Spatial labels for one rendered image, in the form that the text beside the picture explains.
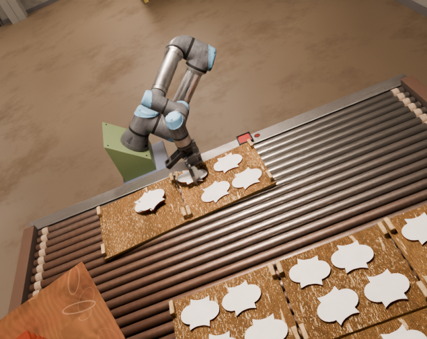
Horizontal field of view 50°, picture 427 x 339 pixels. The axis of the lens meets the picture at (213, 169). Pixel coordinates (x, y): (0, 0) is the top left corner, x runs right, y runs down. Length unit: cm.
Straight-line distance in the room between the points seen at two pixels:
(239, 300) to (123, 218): 78
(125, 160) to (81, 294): 83
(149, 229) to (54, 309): 52
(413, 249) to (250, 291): 57
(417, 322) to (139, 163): 153
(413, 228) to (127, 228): 120
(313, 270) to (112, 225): 99
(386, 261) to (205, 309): 65
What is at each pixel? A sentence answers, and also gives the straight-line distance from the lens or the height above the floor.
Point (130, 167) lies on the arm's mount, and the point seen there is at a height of 95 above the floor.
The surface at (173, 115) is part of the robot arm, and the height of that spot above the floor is 130.
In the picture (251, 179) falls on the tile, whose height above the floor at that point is 94.
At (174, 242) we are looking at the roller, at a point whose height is 91.
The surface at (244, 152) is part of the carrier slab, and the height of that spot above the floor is 94.
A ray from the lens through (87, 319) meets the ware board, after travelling 179.
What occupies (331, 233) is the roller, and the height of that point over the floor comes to 91.
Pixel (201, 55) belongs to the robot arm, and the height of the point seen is 133.
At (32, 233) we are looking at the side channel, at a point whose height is 95.
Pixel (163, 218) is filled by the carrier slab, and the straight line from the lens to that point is 209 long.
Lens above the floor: 231
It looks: 38 degrees down
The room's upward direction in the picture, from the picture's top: 24 degrees counter-clockwise
